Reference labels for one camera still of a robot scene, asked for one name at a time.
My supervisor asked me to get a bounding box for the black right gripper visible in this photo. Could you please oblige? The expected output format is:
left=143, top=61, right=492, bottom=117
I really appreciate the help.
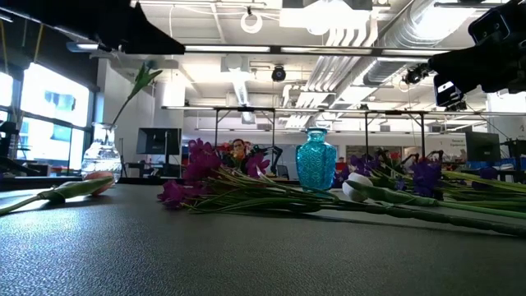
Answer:
left=427, top=39, right=526, bottom=95

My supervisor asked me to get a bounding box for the dark purple flower bunch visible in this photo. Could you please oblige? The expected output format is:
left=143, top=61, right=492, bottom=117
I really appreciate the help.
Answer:
left=333, top=152, right=526, bottom=198

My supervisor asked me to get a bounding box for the white tulip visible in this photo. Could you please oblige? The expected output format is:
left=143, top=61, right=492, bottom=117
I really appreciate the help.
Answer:
left=341, top=172, right=526, bottom=220
left=109, top=61, right=164, bottom=136

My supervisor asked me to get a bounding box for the magenta flower bunch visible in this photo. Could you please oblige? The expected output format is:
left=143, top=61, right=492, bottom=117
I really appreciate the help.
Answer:
left=157, top=138, right=526, bottom=238

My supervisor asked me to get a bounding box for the orange pink tulip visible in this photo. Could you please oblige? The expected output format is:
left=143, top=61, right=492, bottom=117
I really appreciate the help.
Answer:
left=0, top=171, right=115, bottom=217

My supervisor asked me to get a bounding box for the blue glass vase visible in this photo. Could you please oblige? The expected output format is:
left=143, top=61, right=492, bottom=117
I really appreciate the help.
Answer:
left=295, top=127, right=339, bottom=192

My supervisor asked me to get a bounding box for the clear glass vase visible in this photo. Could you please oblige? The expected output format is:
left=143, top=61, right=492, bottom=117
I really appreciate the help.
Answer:
left=81, top=122, right=122, bottom=184

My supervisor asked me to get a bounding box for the black computer monitor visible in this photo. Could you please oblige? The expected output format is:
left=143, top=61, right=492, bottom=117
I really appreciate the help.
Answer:
left=136, top=127, right=182, bottom=156
left=464, top=131, right=502, bottom=163

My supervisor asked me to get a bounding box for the seated person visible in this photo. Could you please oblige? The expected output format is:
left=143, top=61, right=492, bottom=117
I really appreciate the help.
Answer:
left=229, top=138, right=250, bottom=165

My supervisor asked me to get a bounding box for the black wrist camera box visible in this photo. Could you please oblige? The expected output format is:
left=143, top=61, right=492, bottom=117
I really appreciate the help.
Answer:
left=433, top=73, right=468, bottom=110

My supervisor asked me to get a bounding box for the silver ventilation duct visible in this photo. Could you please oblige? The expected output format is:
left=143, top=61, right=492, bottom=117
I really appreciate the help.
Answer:
left=363, top=0, right=480, bottom=87

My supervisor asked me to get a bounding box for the black metal station frame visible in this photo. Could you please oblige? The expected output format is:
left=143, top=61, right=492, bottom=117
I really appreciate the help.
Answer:
left=162, top=105, right=277, bottom=149
left=320, top=108, right=428, bottom=160

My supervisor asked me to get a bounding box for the black ceiling camera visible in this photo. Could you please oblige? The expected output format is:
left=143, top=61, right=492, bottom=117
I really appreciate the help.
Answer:
left=270, top=64, right=288, bottom=83

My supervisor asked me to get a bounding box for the white coiled cable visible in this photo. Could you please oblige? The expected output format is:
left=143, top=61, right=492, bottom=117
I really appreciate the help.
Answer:
left=240, top=11, right=264, bottom=35

